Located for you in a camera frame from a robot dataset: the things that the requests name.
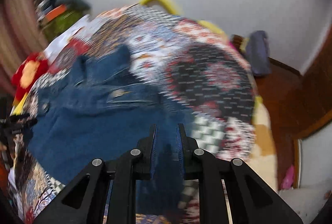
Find patchwork patterned bedspread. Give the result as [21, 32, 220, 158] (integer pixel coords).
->
[13, 5, 256, 223]

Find yellow plush pillow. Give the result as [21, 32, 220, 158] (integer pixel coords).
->
[140, 0, 227, 38]

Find red orange plush blanket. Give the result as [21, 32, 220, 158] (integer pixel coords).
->
[11, 52, 49, 115]

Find brown wooden door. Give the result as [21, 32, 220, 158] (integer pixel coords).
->
[231, 26, 332, 188]

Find pile of clutter clothes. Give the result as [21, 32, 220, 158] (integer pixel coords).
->
[34, 0, 91, 42]

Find cream orange fleece blanket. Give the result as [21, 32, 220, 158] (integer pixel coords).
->
[248, 96, 278, 192]

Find blue denim jacket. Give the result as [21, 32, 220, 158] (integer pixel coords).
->
[28, 44, 194, 214]

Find pink small object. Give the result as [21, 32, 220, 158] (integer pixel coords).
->
[280, 165, 295, 190]

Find striped maroon curtain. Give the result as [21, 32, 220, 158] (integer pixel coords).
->
[1, 0, 48, 95]

